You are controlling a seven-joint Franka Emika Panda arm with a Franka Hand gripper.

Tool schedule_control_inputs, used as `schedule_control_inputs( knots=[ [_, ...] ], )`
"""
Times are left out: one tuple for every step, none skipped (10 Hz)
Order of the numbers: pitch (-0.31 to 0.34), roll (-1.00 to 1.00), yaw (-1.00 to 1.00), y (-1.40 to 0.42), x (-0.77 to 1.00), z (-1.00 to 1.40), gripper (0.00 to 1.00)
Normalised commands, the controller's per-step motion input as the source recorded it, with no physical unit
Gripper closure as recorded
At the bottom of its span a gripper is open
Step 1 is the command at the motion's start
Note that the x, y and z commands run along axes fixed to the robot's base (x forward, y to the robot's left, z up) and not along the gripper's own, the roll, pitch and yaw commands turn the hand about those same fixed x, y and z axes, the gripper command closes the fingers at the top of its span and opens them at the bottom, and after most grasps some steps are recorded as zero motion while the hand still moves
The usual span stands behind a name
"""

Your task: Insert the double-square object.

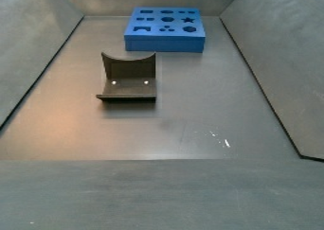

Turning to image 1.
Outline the dark grey curved holder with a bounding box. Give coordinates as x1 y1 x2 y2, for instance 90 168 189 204
97 53 157 101

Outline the blue shape-sorter block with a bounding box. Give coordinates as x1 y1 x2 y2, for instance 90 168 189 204
125 7 205 53

